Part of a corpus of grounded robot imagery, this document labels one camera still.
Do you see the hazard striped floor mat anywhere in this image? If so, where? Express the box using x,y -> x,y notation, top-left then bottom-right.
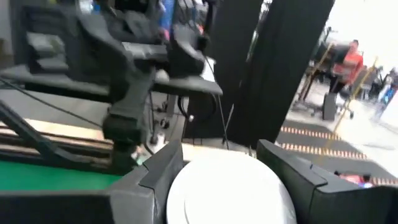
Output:
275,119 -> 398,187

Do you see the grey desk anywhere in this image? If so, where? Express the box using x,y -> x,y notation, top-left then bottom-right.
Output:
152,74 -> 224,96

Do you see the black aluminium table frame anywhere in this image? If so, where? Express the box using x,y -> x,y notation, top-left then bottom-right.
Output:
0,99 -> 113,174

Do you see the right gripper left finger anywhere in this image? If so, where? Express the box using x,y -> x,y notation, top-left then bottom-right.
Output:
108,141 -> 187,224

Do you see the black partition panel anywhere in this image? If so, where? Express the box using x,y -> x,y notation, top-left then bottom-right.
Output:
186,0 -> 336,149

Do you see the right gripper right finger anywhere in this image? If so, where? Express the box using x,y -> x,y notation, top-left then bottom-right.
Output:
256,139 -> 374,224

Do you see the green table mat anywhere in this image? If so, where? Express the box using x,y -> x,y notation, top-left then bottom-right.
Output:
0,160 -> 124,192

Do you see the person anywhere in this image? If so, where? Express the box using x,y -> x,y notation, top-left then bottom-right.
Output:
368,65 -> 398,106
329,39 -> 364,94

